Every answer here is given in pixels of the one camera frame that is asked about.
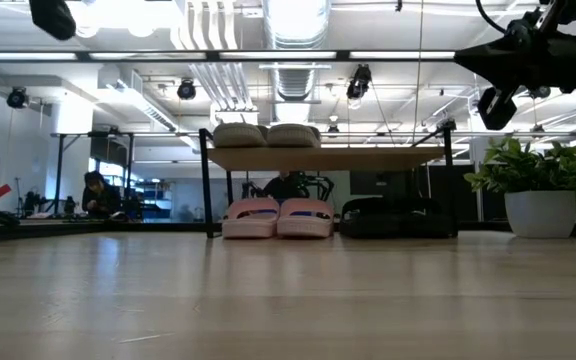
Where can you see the black background frame stand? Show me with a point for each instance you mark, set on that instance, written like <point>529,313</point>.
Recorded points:
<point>59,170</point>

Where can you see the grey rubber slide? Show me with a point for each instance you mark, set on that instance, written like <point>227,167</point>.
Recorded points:
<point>238,136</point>
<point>293,136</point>

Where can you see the black rubber slide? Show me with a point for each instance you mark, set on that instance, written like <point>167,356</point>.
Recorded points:
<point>368,220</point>
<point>425,220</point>

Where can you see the person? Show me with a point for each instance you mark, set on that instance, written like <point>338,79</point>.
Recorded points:
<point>283,186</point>
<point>100,195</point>

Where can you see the black background robot arm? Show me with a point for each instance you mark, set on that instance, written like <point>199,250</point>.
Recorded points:
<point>320,185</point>
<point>253,190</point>

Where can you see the black hanging camera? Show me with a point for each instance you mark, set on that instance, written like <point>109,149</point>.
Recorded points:
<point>359,82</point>

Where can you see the wooden shelf with black frame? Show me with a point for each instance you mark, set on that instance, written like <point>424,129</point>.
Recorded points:
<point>343,159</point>

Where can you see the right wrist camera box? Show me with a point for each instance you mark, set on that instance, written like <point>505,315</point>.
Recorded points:
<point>518,32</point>

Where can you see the silver ribbed air duct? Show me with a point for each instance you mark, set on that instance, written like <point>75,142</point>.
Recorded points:
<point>295,80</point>

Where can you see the round black ceiling lamp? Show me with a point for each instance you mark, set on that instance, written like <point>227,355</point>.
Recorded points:
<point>186,90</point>
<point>17,98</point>

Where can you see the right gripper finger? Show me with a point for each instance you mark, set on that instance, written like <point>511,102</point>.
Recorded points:
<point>503,75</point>
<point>498,54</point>

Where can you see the green plant in white pot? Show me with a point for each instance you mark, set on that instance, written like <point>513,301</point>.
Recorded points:
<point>540,212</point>

